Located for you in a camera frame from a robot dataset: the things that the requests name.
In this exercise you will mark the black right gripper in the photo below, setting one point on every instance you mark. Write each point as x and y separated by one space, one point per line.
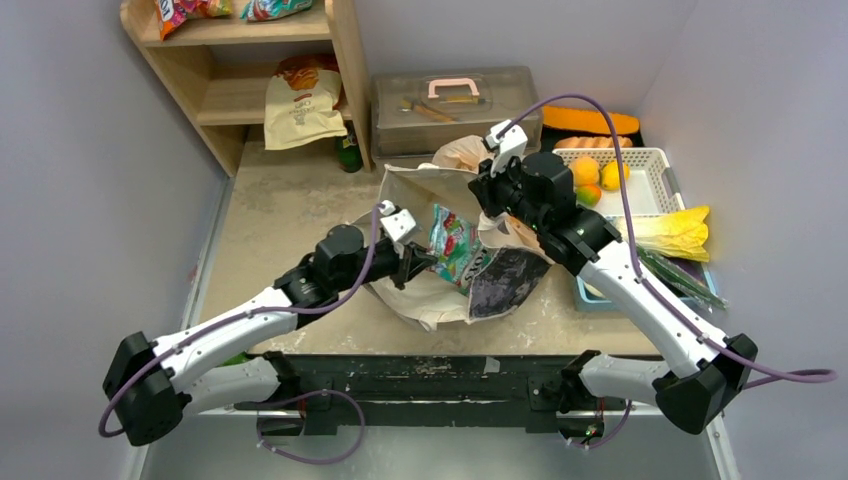
491 192

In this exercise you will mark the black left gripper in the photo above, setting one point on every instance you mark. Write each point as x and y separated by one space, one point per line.
411 259

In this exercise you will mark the beige canvas tote bag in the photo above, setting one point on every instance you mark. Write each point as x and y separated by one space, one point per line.
484 270

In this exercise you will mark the orange fruit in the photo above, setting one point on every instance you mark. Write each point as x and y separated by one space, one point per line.
585 170

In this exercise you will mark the orange corn cob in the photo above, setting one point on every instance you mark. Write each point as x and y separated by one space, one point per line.
588 121

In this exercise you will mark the yellow leaf napa cabbage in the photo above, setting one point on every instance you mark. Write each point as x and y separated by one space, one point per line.
681 234

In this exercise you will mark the green onion bundle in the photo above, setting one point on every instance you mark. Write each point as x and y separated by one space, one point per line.
679 280

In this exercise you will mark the orange snack packet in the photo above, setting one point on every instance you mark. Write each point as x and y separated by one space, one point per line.
171 14

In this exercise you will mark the translucent banana print plastic bag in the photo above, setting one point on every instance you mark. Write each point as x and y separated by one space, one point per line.
466 153

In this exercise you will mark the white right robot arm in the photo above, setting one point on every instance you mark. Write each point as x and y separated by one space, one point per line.
701 369

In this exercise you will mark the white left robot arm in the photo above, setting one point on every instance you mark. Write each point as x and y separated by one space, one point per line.
151 384

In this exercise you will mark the black tray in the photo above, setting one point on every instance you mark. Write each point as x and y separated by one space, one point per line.
551 136

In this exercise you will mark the red green mango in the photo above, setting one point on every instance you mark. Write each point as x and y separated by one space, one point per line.
588 195

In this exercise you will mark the bread loaf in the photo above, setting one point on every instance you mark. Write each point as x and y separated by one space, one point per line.
585 142

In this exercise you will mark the yellow mango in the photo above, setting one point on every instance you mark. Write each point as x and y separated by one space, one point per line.
613 176

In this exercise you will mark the green glass bottle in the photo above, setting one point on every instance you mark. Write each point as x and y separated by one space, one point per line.
347 150

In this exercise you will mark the grey plastic toolbox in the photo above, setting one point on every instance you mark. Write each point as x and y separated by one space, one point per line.
416 113

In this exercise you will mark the blue plastic basket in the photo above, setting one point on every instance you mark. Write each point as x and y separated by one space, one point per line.
588 299

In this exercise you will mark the white plastic basket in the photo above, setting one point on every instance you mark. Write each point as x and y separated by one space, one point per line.
651 188

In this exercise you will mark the bread paper bag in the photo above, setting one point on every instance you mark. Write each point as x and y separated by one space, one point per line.
301 102

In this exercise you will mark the wooden shelf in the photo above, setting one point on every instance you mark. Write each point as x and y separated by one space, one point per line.
217 70

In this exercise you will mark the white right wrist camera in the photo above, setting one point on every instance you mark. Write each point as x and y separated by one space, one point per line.
505 141

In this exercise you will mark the black mounting rail base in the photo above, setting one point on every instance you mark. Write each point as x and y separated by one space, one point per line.
511 391

